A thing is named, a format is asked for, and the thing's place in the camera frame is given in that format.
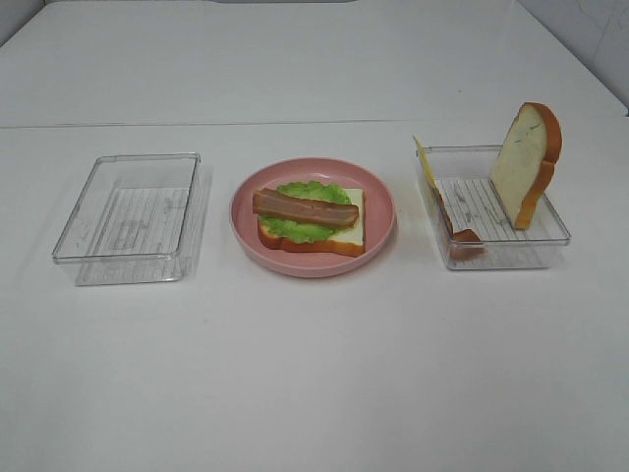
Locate green lettuce leaf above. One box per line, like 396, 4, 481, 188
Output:
257, 181, 352, 244

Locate white bread slice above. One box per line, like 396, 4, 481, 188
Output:
257, 188, 366, 257

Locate tray bacon strip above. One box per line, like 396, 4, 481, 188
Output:
432, 188, 486, 262
253, 188, 360, 229

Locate pink round plate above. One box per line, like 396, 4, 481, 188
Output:
230, 157, 396, 278

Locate yellow cheese slice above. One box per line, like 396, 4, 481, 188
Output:
412, 135, 442, 222

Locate clear right plastic tray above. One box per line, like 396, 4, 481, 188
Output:
419, 145, 571, 270

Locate clear plastic tray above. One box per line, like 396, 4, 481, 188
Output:
419, 145, 571, 270
52, 153, 211, 286

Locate clear left plastic tray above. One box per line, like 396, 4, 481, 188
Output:
52, 153, 211, 286

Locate upright bread slice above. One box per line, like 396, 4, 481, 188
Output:
490, 102, 562, 230

